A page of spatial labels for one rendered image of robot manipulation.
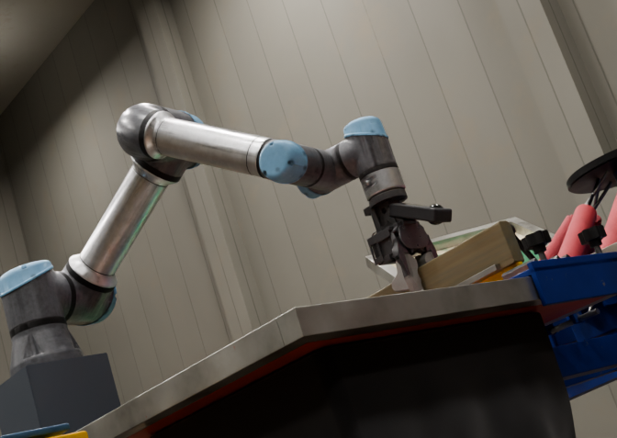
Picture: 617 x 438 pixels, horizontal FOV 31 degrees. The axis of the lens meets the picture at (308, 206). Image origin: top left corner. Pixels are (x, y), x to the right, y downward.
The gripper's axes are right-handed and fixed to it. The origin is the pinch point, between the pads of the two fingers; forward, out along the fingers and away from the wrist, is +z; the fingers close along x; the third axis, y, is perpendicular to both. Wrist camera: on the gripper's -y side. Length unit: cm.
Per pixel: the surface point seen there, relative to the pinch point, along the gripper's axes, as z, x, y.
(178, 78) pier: -372, -438, 562
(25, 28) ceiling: -526, -412, 739
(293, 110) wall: -283, -449, 450
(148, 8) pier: -450, -437, 573
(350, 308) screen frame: 8, 51, -29
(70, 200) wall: -368, -467, 824
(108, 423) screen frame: 9, 60, 17
